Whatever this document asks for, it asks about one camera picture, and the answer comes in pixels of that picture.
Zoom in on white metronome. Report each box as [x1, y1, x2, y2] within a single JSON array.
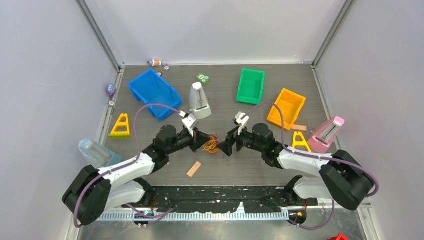
[[189, 82, 212, 120]]

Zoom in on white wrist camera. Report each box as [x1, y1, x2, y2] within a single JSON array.
[[234, 111, 250, 136], [181, 113, 199, 137]]

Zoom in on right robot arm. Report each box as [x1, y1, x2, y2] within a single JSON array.
[[217, 123, 378, 211]]

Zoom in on blue transparent metronome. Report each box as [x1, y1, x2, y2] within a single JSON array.
[[78, 138, 123, 169]]

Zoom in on tan block by bin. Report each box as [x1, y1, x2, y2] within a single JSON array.
[[291, 124, 308, 132]]

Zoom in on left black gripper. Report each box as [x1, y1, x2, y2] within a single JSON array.
[[166, 127, 210, 155]]

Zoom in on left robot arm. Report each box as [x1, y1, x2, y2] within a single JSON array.
[[62, 125, 210, 228]]

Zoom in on right yellow triangle block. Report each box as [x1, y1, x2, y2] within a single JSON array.
[[292, 131, 312, 153]]

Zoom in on yellow triangle block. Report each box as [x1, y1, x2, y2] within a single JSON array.
[[292, 131, 312, 153], [108, 113, 131, 139]]

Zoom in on pink metronome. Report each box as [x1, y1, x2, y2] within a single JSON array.
[[307, 116, 345, 154]]

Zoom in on left yellow triangle block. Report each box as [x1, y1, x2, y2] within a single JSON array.
[[108, 113, 131, 139]]

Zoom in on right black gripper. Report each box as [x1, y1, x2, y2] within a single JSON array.
[[217, 122, 265, 157]]

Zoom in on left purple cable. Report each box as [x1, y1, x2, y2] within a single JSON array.
[[73, 103, 186, 229]]

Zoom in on blue plastic bin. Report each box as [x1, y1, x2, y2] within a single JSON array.
[[127, 69, 183, 109]]

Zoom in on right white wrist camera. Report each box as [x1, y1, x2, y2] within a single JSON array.
[[234, 111, 250, 136]]

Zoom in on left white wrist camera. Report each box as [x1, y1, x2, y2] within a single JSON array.
[[181, 113, 199, 137]]

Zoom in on orange plastic bin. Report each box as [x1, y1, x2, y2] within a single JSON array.
[[266, 88, 307, 131]]

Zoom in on green number tile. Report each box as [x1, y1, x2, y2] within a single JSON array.
[[196, 73, 211, 85]]

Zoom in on red object at corner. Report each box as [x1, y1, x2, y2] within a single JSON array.
[[327, 233, 350, 240]]

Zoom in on small figurine toy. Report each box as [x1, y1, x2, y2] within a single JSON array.
[[146, 59, 162, 67]]

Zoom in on purple small toy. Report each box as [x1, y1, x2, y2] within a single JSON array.
[[106, 83, 117, 97]]

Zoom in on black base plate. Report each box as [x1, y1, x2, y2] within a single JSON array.
[[146, 186, 318, 214]]

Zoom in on green plastic bin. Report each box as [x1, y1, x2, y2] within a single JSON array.
[[236, 68, 266, 105]]

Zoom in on tan wooden stick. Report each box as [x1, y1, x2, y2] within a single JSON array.
[[187, 161, 202, 178]]

